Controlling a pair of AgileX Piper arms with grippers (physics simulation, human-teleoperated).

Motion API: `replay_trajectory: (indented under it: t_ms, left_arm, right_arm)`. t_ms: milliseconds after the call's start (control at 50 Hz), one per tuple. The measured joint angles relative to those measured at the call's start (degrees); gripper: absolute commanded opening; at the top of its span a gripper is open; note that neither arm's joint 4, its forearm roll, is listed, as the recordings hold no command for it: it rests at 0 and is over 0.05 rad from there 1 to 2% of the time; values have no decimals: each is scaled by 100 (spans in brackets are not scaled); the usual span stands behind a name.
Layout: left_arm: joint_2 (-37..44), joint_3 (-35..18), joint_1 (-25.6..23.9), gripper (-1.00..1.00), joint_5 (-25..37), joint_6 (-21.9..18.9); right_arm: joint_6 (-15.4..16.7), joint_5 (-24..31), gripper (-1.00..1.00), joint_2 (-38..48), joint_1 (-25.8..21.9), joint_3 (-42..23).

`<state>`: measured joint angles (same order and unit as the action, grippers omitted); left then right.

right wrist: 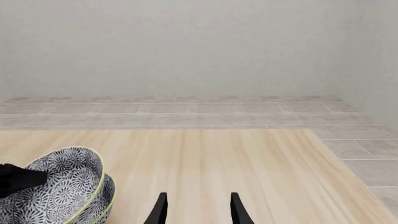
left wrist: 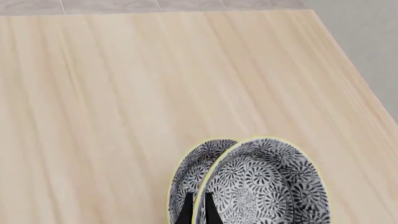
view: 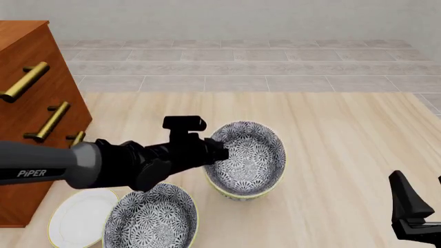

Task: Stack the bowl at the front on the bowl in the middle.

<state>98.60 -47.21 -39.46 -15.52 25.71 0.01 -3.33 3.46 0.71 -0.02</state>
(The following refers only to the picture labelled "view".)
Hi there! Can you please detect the red-brown wooden cabinet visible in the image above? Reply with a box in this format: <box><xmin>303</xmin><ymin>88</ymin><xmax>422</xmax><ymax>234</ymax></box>
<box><xmin>0</xmin><ymin>20</ymin><xmax>94</xmax><ymax>229</ymax></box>

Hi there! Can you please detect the black-and-white patterned bowl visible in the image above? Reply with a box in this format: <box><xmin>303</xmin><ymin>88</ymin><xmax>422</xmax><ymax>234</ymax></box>
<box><xmin>205</xmin><ymin>172</ymin><xmax>285</xmax><ymax>203</ymax></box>
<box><xmin>102</xmin><ymin>182</ymin><xmax>201</xmax><ymax>248</ymax></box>
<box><xmin>202</xmin><ymin>120</ymin><xmax>287</xmax><ymax>197</ymax></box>

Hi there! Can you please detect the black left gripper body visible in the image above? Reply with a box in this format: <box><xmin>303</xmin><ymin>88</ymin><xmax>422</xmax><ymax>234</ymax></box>
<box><xmin>192</xmin><ymin>137</ymin><xmax>223</xmax><ymax>169</ymax></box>

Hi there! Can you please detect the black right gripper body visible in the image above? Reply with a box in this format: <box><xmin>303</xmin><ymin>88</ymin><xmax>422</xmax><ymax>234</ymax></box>
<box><xmin>391</xmin><ymin>215</ymin><xmax>441</xmax><ymax>245</ymax></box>

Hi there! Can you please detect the brass drawer handle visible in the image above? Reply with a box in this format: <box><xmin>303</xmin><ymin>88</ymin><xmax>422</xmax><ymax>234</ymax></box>
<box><xmin>0</xmin><ymin>61</ymin><xmax>51</xmax><ymax>104</ymax></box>
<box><xmin>65</xmin><ymin>130</ymin><xmax>87</xmax><ymax>149</ymax></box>
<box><xmin>23</xmin><ymin>101</ymin><xmax>72</xmax><ymax>143</ymax></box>

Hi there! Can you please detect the white plate with yellow rim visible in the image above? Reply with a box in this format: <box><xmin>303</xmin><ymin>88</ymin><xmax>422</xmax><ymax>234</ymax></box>
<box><xmin>48</xmin><ymin>188</ymin><xmax>121</xmax><ymax>248</ymax></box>

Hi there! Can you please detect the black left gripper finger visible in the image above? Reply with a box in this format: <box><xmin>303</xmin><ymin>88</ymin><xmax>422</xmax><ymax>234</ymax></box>
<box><xmin>218</xmin><ymin>144</ymin><xmax>231</xmax><ymax>163</ymax></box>

